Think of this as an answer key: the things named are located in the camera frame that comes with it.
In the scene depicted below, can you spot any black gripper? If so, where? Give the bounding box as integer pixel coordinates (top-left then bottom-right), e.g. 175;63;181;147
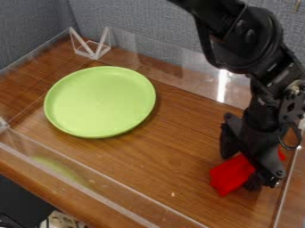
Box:
220;112;286;191

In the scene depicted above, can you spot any red long block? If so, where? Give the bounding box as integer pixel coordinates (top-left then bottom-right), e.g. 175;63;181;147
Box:
209;146;289;198

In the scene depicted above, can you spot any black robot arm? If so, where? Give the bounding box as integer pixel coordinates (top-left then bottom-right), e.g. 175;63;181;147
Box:
169;0;305;191

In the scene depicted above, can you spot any green round plate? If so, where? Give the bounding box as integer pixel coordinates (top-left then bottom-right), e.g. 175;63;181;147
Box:
44;66;157;138

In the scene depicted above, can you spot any black box under table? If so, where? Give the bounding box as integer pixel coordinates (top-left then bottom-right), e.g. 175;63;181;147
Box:
0;175;55;228

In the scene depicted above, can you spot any black cable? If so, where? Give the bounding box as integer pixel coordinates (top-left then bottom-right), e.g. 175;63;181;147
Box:
276;118;305;151

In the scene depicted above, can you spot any clear acrylic enclosure wall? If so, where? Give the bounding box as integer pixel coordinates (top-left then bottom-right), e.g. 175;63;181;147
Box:
0;28;305;228

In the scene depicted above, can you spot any clear acrylic corner bracket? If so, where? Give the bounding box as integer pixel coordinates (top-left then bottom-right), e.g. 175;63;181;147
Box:
70;28;111;61

